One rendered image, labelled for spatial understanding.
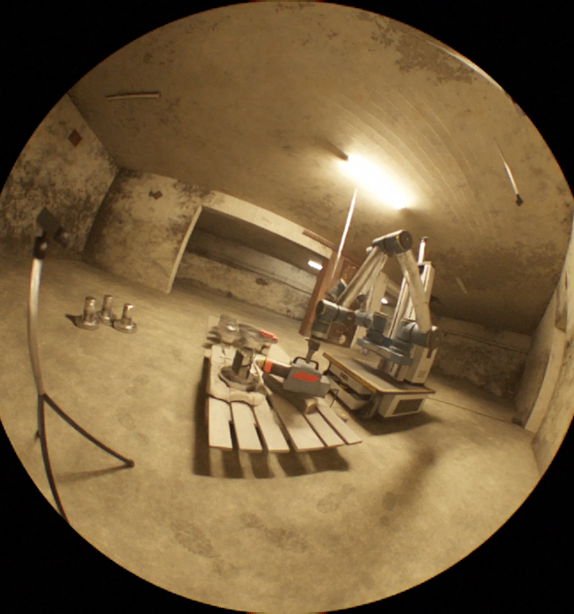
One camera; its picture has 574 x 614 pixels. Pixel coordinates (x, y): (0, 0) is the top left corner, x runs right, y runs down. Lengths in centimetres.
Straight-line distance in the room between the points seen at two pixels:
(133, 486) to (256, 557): 45
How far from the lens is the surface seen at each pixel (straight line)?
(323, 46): 229
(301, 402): 119
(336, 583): 84
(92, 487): 84
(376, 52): 224
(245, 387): 116
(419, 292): 157
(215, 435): 84
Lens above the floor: 74
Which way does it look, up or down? 1 degrees down
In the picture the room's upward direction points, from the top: 19 degrees clockwise
